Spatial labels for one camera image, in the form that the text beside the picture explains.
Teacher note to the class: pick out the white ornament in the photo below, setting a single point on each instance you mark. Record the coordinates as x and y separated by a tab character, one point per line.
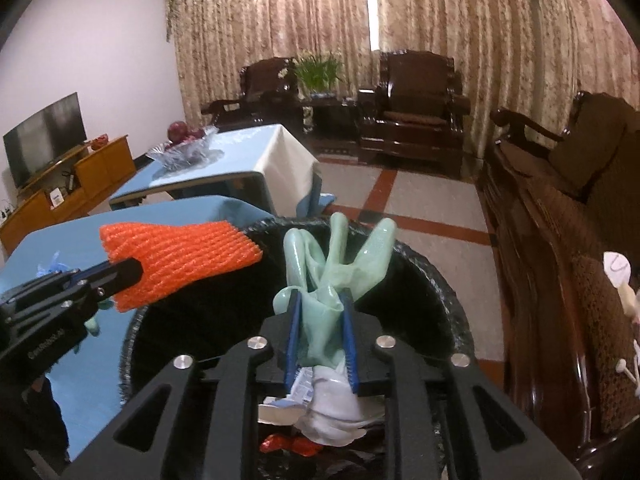
617	267

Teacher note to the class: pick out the wooden television cabinet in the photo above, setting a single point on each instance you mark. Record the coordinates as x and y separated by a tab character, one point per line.
100	170

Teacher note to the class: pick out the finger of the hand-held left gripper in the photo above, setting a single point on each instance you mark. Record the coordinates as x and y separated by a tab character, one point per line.
125	280
100	269

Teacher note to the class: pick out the white printed carton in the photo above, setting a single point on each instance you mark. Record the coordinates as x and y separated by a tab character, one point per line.
277	412

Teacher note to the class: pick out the blue plastic bag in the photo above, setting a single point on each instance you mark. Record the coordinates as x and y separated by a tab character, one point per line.
50	265

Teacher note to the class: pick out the blue and white tablecloth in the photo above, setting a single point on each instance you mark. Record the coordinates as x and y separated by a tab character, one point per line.
240	150

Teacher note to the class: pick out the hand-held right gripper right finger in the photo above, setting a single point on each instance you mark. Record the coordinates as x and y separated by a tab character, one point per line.
350	345

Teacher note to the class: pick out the glass fruit bowl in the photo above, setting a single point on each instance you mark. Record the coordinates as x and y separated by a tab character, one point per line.
185	155

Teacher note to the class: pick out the flat screen television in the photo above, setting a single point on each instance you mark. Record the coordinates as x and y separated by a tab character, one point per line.
45	140

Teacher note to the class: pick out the black trash bin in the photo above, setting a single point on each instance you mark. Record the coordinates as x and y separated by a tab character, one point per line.
210	320

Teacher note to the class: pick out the dark wooden sofa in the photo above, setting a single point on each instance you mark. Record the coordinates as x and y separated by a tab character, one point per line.
550	210

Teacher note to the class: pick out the red ornament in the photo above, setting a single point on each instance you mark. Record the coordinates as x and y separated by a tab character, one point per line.
99	141

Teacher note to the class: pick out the red apple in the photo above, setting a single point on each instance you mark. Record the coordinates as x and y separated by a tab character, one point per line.
196	134
177	131

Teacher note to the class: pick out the small white box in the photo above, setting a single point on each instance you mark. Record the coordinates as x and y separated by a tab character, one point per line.
57	197

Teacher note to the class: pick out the orange foam fruit net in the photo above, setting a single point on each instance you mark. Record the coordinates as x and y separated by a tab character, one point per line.
190	255

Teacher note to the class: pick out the green potted plant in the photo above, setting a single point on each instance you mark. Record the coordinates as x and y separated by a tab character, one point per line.
320	72

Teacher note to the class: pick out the dark wooden armchair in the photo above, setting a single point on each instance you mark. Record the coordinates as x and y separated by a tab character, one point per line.
265	90
415	105

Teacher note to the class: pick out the red plastic wrapper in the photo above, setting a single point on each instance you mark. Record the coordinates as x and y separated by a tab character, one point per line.
280	444

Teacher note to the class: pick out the dark wooden side table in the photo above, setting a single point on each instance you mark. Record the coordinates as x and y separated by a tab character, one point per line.
330	120

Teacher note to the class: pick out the white tissue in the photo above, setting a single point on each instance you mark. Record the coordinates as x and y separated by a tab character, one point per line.
330	410

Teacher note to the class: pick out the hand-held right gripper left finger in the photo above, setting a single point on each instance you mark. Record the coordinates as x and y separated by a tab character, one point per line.
292	340

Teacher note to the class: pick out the beige floral curtain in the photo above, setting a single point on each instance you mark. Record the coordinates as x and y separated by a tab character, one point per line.
450	20

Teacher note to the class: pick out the green rubber glove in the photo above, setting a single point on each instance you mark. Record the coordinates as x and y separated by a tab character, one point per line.
325	280
97	321

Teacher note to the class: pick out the blue hand cream tube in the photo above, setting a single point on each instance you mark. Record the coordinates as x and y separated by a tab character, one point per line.
302	385

